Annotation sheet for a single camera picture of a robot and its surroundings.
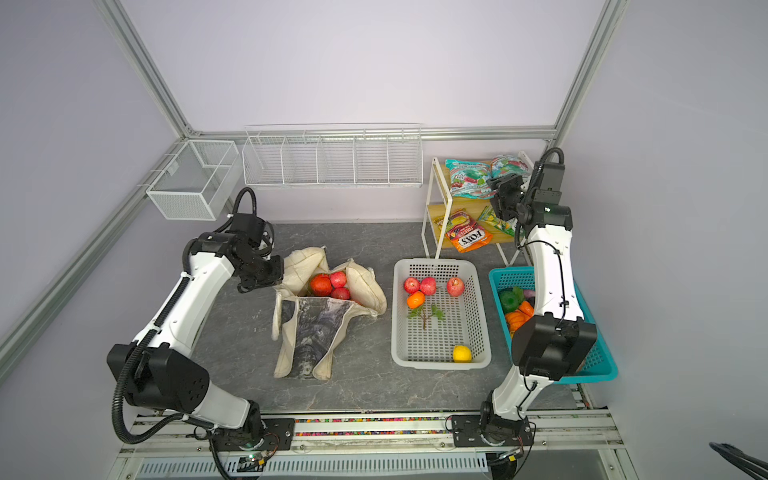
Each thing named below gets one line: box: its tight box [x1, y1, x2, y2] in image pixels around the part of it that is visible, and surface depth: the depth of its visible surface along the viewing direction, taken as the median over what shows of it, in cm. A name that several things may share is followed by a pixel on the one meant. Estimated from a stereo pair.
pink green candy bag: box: [446, 159, 496, 199], surface depth 83 cm
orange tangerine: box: [407, 291, 425, 309], surface depth 95 cm
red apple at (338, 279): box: [330, 271, 347, 288], surface depth 96 cm
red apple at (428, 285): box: [420, 276, 437, 296], surface depth 98 cm
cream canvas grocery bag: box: [272, 246, 387, 381], surface depth 84 cm
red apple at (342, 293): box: [331, 287, 351, 300], surface depth 96 cm
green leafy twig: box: [407, 303, 445, 330], surface depth 96 cm
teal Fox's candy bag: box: [490, 155, 529, 178], surface depth 86 cm
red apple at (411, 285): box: [403, 276, 421, 295], surface depth 98 cm
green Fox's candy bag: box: [477, 205, 515, 237], surface depth 97 cm
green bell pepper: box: [498, 287, 525, 314], surface depth 92 cm
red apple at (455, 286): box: [446, 277, 465, 297], surface depth 98 cm
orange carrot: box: [518, 300, 535, 318], surface depth 95 cm
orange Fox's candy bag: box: [434, 208, 493, 253], surface depth 94 cm
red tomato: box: [310, 274, 333, 297], surface depth 93 cm
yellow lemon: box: [452, 345, 473, 363], surface depth 84 cm
